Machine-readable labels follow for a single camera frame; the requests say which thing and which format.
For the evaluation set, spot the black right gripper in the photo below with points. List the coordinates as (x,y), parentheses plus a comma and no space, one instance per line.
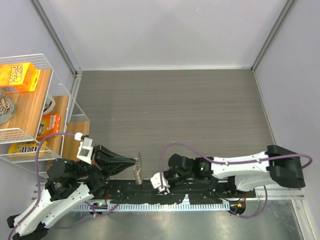
(171,185)

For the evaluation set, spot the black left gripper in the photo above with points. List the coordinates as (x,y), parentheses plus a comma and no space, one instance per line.
(102,154)

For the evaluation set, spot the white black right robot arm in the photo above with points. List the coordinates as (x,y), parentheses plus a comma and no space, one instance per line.
(275,165)

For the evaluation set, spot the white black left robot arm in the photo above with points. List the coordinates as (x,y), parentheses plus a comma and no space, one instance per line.
(69,184)

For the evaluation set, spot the orange razor package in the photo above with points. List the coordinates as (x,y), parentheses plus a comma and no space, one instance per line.
(49,124)

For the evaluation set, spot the white bottle on shelf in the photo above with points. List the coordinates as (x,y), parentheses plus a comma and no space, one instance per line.
(49,104)

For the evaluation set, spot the yellow candy box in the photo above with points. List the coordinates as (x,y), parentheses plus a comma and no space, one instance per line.
(28,148)

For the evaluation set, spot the grey cartoon pouch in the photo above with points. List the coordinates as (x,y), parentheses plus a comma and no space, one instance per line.
(7,108)

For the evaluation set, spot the orange yellow snack box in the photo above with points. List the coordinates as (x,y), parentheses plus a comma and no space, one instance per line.
(19,78)

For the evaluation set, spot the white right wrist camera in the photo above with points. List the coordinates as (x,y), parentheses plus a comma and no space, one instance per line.
(160,183)

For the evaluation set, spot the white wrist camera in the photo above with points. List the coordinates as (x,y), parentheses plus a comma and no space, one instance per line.
(160,183)
(85,149)

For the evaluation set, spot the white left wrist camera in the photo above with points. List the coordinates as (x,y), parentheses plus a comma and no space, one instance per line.
(85,149)

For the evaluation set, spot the slotted cable duct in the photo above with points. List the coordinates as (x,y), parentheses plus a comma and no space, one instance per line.
(185,206)

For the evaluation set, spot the white wire shelf rack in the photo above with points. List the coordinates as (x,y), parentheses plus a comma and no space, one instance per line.
(25,124)

